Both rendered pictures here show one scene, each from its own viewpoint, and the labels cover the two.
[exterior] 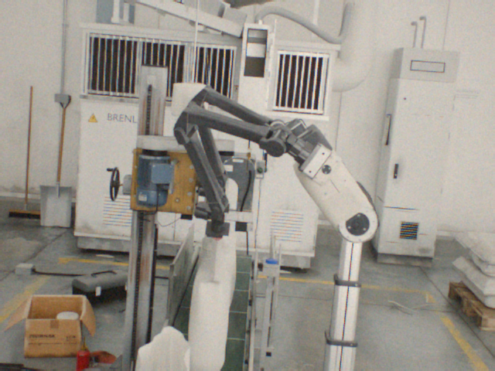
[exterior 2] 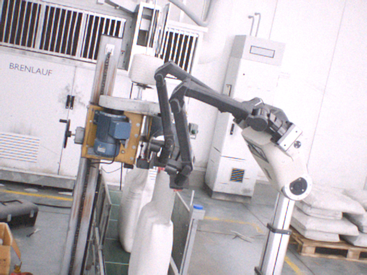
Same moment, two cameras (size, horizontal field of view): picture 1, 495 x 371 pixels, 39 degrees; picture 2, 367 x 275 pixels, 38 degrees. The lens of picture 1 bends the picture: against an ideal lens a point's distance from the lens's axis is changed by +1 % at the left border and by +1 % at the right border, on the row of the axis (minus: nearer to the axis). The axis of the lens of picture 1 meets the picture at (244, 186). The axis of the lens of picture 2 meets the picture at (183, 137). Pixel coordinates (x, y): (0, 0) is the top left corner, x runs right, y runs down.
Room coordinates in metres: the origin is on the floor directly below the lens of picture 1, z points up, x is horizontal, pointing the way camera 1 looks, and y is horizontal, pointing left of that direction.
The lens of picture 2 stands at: (0.26, 0.78, 1.71)
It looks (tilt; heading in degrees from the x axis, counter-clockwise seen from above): 8 degrees down; 346
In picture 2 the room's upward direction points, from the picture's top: 11 degrees clockwise
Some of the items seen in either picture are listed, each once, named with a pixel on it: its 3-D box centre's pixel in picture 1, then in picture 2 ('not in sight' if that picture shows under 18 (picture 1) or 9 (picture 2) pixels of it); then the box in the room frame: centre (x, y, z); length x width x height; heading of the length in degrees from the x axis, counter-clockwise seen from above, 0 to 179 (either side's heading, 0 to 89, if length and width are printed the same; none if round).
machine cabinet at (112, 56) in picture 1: (206, 146); (87, 97); (6.71, 0.40, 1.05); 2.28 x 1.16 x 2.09; 89
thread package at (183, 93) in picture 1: (189, 100); (147, 70); (3.31, 0.30, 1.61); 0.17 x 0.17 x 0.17
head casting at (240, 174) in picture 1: (231, 177); (164, 135); (3.57, 0.07, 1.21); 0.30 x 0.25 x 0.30; 179
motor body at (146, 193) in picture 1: (152, 180); (109, 134); (3.31, 0.45, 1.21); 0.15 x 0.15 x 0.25
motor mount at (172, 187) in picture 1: (172, 174); (123, 130); (3.37, 0.36, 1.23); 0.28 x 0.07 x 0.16; 179
